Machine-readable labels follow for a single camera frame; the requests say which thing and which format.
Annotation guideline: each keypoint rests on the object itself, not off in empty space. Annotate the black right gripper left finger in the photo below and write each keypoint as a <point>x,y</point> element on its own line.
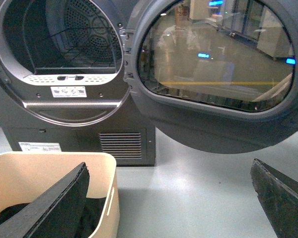
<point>55,213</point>

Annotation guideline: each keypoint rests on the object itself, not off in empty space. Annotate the grey tumble dryer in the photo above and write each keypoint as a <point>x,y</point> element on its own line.
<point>62,85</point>

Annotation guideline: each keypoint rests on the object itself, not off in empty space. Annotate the black printed t-shirt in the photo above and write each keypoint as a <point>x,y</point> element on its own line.
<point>88,222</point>

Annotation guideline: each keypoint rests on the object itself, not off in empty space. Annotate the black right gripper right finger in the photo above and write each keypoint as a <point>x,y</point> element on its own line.
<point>278,196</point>

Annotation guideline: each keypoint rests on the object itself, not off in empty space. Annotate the round dryer door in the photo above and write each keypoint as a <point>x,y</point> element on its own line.
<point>216,75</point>

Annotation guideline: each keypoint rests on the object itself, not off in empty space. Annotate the beige plastic laundry hamper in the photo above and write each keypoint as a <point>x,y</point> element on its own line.
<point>25,175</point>

